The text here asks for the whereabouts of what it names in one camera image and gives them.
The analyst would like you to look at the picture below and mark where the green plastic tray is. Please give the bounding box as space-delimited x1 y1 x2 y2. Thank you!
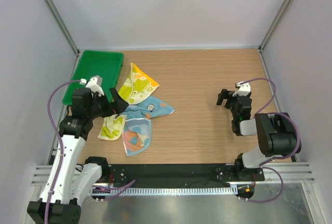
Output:
62 50 124 105

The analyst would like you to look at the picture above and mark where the blue polka dot towel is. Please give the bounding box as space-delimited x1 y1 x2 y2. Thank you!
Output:
121 96 174 157

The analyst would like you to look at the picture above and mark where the white slotted cable duct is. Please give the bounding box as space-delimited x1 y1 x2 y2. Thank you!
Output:
90 187 238 197

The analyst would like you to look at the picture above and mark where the right aluminium frame post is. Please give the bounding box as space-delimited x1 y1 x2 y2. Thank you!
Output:
258 0 293 53

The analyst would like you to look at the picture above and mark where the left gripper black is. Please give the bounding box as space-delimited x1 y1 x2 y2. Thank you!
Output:
87 88 128 120

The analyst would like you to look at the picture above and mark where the yellow green patterned towel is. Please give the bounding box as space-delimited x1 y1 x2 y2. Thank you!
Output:
98 63 160 141

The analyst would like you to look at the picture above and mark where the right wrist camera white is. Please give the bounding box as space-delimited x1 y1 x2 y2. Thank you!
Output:
233 81 251 97

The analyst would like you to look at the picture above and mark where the left aluminium frame post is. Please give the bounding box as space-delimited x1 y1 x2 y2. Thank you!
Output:
44 0 79 56

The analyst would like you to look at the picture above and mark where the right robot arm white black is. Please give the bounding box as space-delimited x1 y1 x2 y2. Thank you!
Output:
216 89 301 182

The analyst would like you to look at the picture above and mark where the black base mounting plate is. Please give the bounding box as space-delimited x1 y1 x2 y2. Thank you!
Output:
109 163 265 189

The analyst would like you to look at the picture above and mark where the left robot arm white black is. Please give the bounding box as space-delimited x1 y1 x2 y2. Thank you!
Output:
27 87 129 223

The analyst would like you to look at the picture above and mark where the aluminium frame post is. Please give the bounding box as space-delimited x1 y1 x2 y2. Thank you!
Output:
258 0 293 53
44 0 79 56

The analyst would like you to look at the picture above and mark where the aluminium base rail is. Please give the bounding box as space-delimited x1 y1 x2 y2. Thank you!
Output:
31 162 315 186

